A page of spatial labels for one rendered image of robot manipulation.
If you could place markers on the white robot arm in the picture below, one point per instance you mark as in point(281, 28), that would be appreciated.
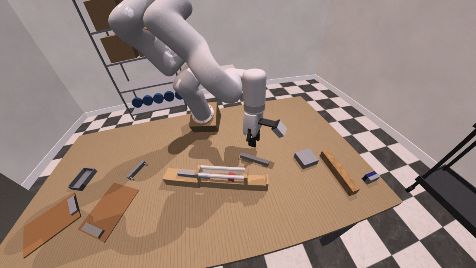
point(170, 41)

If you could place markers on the grey square stick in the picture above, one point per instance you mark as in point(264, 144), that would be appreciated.
point(254, 159)
point(186, 173)

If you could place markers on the wooden batten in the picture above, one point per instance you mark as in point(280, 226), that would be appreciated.
point(339, 172)

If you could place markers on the grey bar with cross pins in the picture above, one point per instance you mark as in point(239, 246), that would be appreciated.
point(136, 169)

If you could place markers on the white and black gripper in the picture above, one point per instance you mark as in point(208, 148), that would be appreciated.
point(251, 127)

